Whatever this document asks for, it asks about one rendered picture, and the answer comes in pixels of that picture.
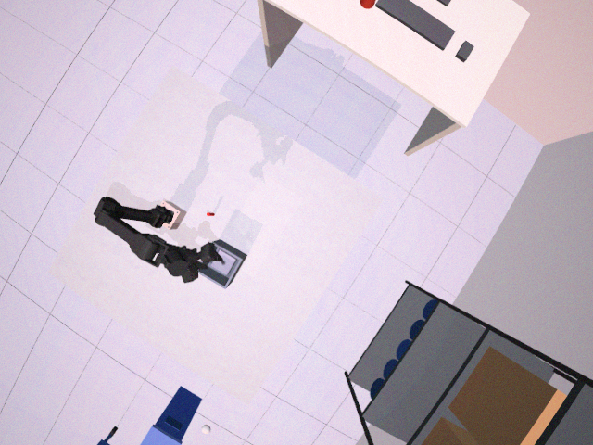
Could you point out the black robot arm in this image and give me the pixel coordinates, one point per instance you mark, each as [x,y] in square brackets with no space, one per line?
[109,213]

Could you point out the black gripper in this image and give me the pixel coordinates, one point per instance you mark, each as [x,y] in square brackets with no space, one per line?
[207,254]

